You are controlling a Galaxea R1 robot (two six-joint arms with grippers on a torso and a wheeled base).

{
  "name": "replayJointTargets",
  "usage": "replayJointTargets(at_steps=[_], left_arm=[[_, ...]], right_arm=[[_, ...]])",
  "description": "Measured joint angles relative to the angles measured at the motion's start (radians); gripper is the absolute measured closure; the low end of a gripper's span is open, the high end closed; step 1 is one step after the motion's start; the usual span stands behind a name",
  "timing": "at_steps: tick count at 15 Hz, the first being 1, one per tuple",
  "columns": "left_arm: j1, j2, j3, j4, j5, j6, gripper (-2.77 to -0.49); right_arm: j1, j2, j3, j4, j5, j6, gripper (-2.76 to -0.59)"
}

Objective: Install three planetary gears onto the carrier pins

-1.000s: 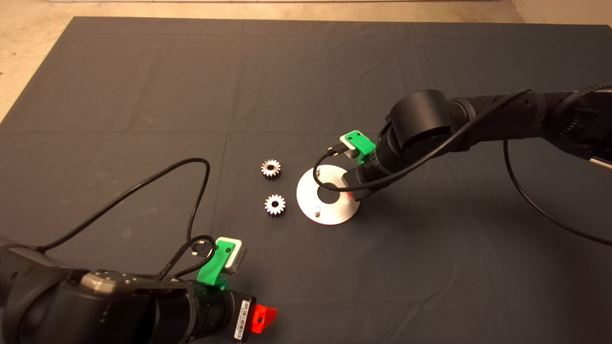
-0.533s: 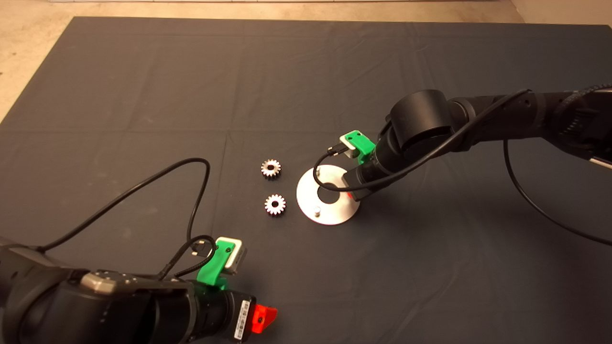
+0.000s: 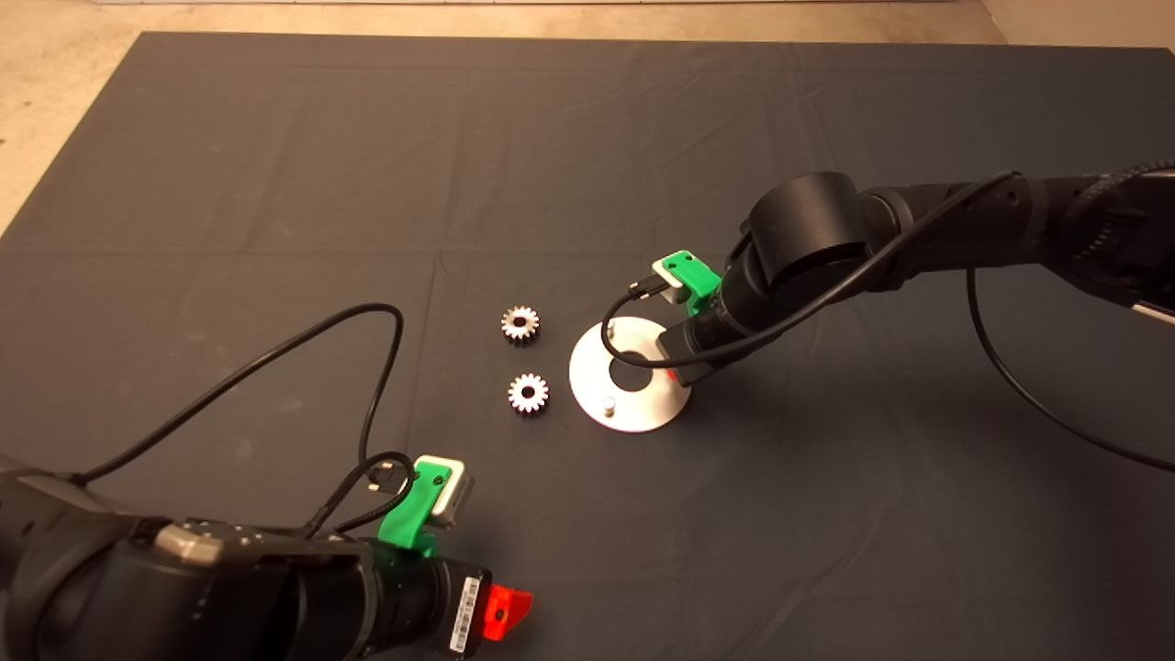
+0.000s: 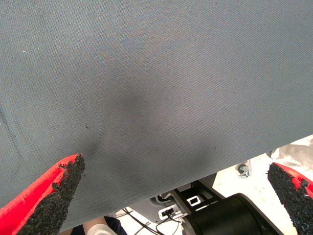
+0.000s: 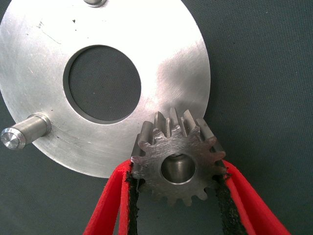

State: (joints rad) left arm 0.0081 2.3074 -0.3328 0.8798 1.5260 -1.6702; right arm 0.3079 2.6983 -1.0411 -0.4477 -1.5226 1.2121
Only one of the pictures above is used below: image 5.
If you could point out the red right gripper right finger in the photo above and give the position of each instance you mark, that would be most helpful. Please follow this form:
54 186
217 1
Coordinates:
249 210

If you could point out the small steel planetary gear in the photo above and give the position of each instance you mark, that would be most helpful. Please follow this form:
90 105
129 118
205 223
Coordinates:
151 159

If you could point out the dark grey table cloth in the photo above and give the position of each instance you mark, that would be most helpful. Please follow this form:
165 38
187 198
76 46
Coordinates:
256 73

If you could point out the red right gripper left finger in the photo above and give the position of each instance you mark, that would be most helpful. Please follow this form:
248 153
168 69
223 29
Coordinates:
110 208

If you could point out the round metal carrier plate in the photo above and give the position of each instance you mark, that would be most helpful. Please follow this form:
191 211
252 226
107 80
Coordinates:
49 61

